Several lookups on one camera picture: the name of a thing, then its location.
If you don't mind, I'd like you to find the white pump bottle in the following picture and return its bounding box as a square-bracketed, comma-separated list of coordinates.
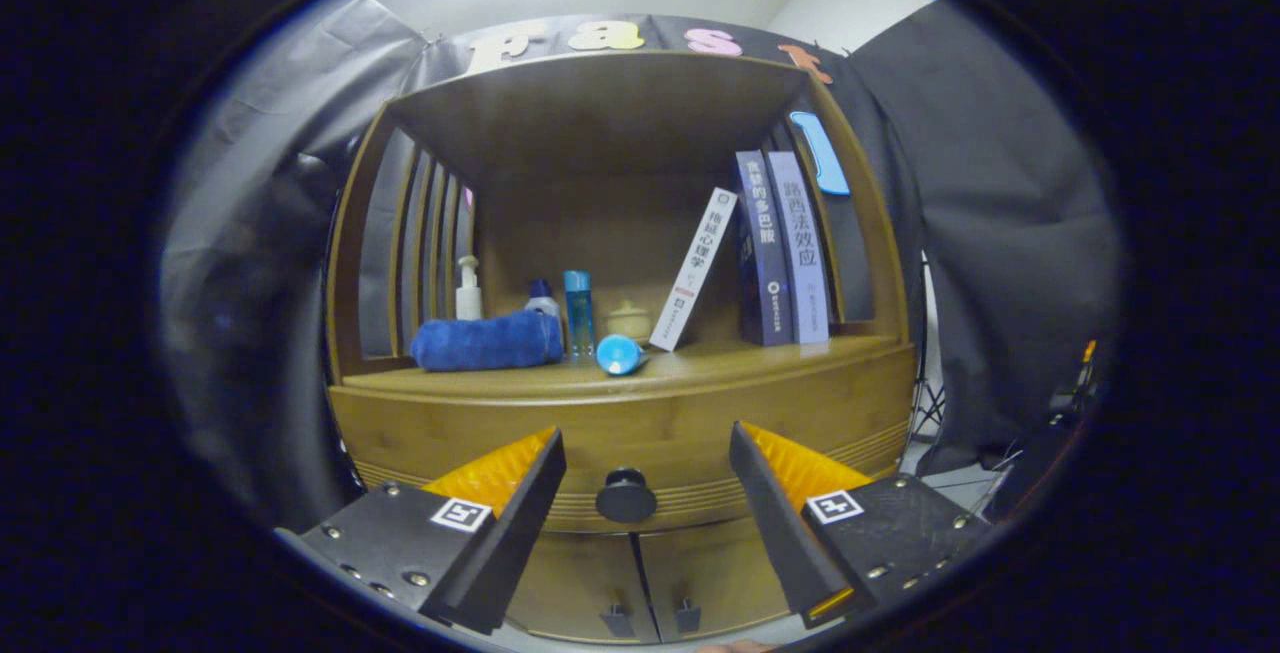
[455, 255, 484, 322]

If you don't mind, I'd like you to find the white book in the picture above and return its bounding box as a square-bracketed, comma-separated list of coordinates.
[649, 187, 739, 352]

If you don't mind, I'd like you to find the wooden drawer with black knob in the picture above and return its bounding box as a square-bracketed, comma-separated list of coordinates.
[330, 348, 919, 534]

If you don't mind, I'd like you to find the beige lidded ceramic cup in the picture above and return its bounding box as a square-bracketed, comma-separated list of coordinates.
[606, 300, 653, 342]

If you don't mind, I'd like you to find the black and orange device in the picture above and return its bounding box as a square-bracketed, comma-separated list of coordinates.
[1045, 338, 1106, 434]

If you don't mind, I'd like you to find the dark blue book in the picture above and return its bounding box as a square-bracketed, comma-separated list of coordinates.
[735, 150, 796, 347]

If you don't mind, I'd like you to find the blue rolled towel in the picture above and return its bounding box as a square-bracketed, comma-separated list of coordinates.
[411, 309, 565, 373]

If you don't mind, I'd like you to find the white and blue tube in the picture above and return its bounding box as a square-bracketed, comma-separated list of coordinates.
[596, 334, 649, 377]

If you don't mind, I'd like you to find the clear blue bottle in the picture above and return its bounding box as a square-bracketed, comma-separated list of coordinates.
[562, 270, 596, 359]

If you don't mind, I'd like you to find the lavender book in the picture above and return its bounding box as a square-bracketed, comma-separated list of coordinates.
[766, 151, 831, 345]

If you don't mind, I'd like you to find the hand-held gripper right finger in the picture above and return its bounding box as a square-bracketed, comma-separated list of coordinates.
[729, 421, 993, 631]

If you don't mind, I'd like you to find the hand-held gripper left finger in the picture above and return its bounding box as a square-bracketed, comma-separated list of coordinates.
[275, 426, 567, 634]

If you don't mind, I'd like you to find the wooden cabinet with shelf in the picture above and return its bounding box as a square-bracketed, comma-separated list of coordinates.
[325, 50, 919, 646]

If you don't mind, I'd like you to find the black tripod stand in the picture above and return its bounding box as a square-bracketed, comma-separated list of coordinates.
[905, 253, 951, 464]

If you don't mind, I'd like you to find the black backdrop cloth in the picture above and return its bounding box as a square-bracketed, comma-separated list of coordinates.
[160, 0, 1126, 534]

